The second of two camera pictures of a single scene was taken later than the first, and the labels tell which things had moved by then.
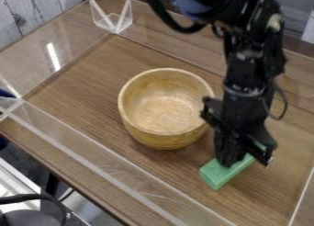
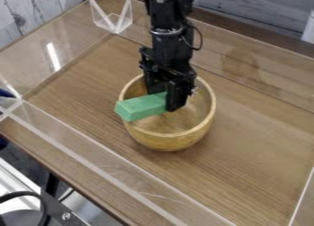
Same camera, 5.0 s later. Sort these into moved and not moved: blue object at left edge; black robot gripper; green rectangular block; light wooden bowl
Moved: green rectangular block; black robot gripper
Not moved: blue object at left edge; light wooden bowl
